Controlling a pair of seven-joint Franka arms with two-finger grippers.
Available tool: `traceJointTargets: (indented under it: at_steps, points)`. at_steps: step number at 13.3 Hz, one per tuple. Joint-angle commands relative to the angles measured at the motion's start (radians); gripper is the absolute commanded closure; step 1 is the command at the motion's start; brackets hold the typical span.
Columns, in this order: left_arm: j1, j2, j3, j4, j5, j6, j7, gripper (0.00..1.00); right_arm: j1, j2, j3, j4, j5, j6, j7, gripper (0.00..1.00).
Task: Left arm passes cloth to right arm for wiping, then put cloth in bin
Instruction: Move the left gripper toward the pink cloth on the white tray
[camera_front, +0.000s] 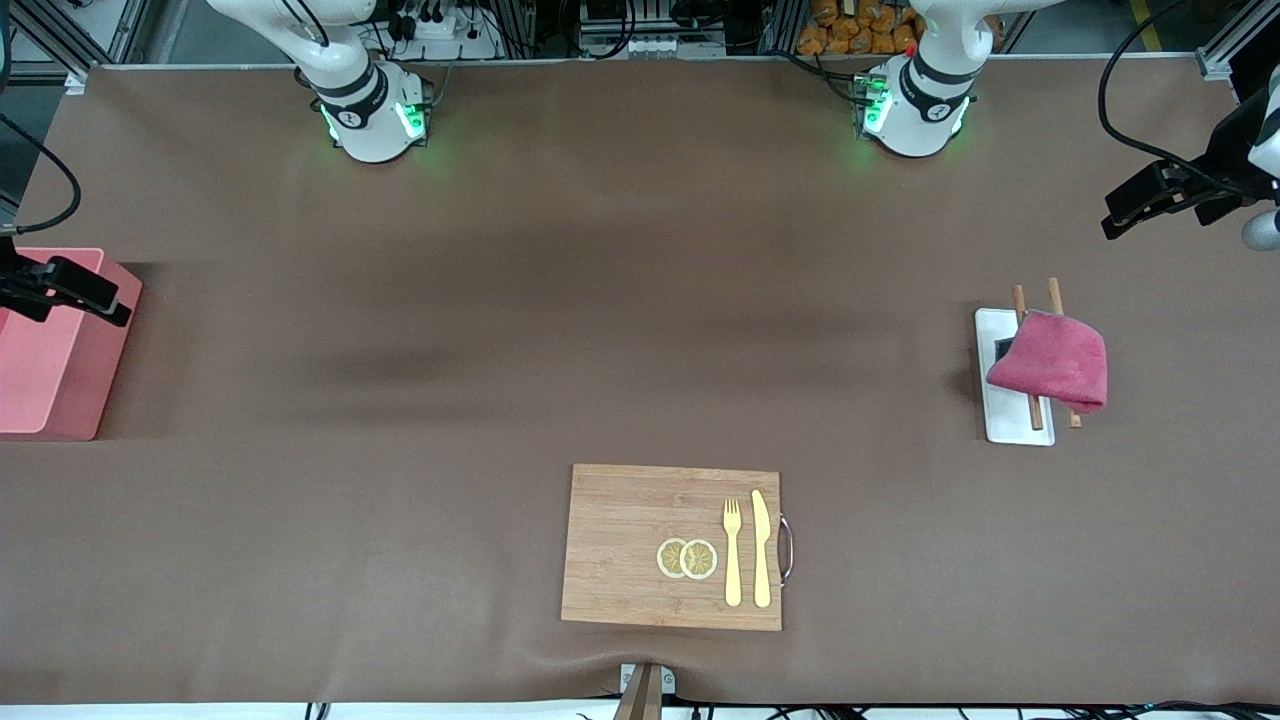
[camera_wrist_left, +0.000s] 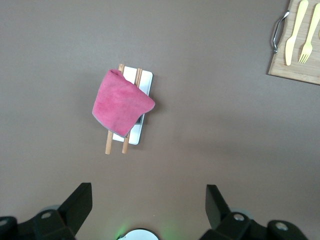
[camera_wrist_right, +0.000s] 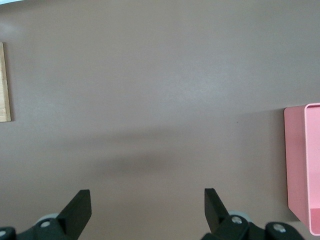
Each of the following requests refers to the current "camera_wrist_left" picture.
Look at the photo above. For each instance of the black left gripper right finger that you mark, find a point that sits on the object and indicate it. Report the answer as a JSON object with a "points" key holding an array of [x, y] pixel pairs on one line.
{"points": [[220, 215]]}

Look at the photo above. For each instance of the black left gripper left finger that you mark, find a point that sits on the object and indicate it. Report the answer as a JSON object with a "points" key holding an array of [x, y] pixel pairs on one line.
{"points": [[72, 212]]}

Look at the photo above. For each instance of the pink microfibre cloth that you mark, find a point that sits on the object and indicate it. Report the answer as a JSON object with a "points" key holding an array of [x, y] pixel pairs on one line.
{"points": [[120, 105]]}

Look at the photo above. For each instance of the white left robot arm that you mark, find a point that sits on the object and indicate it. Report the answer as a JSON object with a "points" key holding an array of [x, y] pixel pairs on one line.
{"points": [[140, 235]]}

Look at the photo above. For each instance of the white rack base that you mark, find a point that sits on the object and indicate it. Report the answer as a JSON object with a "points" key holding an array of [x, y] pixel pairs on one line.
{"points": [[145, 80]]}

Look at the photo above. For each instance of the bamboo cutting board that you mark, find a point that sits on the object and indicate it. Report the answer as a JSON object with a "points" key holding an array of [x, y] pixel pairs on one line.
{"points": [[295, 71]]}

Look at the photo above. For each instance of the yellow plastic knife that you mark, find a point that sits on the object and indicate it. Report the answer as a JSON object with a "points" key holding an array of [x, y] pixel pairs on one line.
{"points": [[289, 47]]}

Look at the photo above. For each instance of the yellow plastic fork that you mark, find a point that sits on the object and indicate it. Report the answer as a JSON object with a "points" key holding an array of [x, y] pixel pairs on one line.
{"points": [[307, 47]]}

